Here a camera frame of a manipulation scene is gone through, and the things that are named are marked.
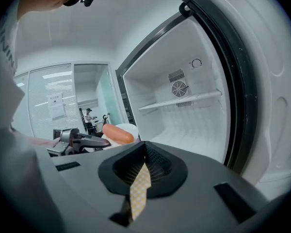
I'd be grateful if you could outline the frosted glass partition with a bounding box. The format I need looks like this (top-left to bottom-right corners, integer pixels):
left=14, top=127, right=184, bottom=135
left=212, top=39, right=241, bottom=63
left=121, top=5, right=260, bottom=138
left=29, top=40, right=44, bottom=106
left=14, top=63, right=76, bottom=140

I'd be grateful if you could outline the person's left forearm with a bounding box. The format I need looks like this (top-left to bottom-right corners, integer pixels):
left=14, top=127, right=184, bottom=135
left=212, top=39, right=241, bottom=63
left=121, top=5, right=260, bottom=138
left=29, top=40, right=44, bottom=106
left=26, top=136, right=62, bottom=148

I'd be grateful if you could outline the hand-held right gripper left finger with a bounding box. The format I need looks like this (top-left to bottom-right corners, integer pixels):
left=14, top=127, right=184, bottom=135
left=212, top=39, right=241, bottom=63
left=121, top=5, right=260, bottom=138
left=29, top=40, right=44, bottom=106
left=98, top=141, right=152, bottom=222

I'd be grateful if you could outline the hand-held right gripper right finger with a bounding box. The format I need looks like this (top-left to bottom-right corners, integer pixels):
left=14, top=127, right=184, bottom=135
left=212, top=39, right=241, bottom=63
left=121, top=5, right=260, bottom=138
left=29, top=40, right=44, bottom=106
left=145, top=141, right=189, bottom=200

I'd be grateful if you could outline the white paper notice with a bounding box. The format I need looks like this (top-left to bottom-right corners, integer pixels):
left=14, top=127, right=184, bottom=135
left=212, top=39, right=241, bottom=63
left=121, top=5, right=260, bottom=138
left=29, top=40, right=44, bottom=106
left=48, top=92, right=66, bottom=120

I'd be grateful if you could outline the round fridge fan vent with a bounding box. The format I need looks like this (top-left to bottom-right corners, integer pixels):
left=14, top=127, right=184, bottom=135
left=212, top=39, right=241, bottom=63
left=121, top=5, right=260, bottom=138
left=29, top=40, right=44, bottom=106
left=168, top=68, right=193, bottom=108

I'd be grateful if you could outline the white plate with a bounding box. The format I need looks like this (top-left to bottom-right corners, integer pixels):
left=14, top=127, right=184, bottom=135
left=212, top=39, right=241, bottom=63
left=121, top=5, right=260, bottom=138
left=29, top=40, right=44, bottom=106
left=87, top=123, right=139, bottom=152

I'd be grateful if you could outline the person's white printed shirt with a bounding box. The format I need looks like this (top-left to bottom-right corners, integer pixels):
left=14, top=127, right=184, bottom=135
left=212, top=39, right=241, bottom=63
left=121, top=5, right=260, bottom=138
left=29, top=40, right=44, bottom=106
left=0, top=0, right=66, bottom=233

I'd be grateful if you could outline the orange sausage food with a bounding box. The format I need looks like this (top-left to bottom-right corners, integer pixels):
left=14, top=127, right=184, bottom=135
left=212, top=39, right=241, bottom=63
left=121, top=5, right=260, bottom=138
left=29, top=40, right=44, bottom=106
left=102, top=124, right=135, bottom=145

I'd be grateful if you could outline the white fridge door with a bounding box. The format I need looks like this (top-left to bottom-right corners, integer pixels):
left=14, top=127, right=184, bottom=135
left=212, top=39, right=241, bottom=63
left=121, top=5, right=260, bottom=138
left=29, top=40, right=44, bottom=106
left=179, top=0, right=291, bottom=201

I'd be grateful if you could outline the black fridge with white interior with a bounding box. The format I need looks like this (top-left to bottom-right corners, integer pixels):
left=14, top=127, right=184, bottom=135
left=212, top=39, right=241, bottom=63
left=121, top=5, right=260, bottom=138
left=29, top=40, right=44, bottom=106
left=114, top=0, right=291, bottom=201

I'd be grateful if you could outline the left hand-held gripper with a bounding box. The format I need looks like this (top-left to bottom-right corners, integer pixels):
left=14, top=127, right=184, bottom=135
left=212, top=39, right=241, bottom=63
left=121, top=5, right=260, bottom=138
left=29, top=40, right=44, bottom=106
left=46, top=127, right=111, bottom=157

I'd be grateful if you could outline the white wire fridge shelf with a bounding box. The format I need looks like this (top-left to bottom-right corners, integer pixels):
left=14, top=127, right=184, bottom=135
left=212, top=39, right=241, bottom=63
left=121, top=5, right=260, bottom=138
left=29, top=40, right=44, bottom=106
left=137, top=90, right=223, bottom=111

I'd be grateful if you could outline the fridge thermostat dial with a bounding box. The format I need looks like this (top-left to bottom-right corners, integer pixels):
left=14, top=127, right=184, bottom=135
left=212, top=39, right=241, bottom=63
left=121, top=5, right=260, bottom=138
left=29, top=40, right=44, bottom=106
left=190, top=58, right=203, bottom=69

